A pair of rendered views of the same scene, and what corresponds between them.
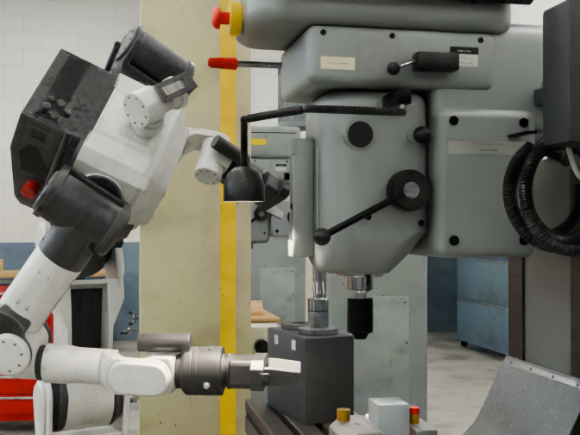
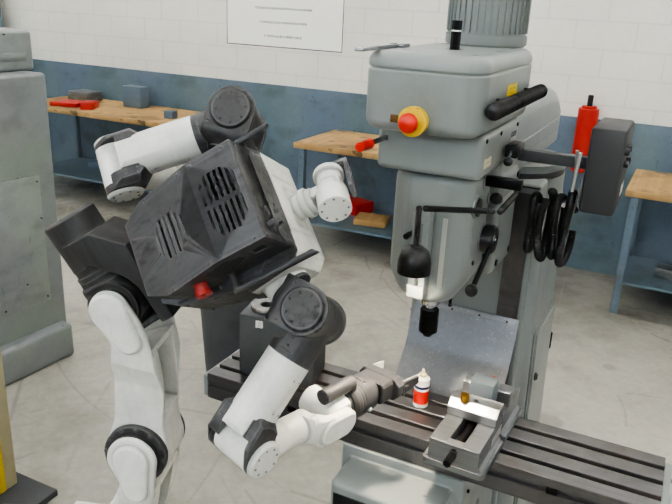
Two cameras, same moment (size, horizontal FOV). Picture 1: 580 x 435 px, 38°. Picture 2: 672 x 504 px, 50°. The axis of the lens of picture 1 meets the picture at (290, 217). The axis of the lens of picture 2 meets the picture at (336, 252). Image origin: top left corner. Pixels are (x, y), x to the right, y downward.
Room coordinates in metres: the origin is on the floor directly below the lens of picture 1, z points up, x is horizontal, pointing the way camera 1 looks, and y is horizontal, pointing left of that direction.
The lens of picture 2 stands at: (0.71, 1.33, 1.99)
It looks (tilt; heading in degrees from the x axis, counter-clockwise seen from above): 20 degrees down; 308
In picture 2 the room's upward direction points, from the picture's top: 3 degrees clockwise
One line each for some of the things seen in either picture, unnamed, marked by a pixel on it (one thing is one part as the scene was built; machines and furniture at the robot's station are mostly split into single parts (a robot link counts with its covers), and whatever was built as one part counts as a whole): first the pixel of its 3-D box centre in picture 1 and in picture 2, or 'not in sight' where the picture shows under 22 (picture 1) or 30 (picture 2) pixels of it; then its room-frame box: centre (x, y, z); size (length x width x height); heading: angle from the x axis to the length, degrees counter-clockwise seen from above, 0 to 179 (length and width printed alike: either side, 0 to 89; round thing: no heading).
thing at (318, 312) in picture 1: (318, 314); not in sight; (1.90, -0.06, 1.19); 0.05 x 0.05 x 0.06
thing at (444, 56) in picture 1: (420, 65); (510, 153); (1.41, -0.22, 1.66); 0.12 x 0.04 x 0.04; 102
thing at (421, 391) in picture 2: not in sight; (421, 386); (1.55, -0.16, 1.02); 0.04 x 0.04 x 0.11
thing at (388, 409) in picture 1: (388, 419); (483, 389); (1.37, -0.16, 1.08); 0.06 x 0.05 x 0.06; 10
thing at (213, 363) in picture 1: (232, 372); (368, 389); (1.54, 0.10, 1.13); 0.13 x 0.12 x 0.10; 177
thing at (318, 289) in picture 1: (318, 273); not in sight; (1.90, -0.06, 1.29); 0.03 x 0.03 x 0.11
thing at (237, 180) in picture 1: (243, 183); (414, 258); (1.46, 0.08, 1.47); 0.07 x 0.07 x 0.06
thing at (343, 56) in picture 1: (382, 70); (451, 140); (1.54, -0.17, 1.68); 0.34 x 0.24 x 0.10; 102
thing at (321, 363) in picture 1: (308, 368); (283, 339); (1.94, -0.04, 1.07); 0.22 x 0.12 x 0.20; 23
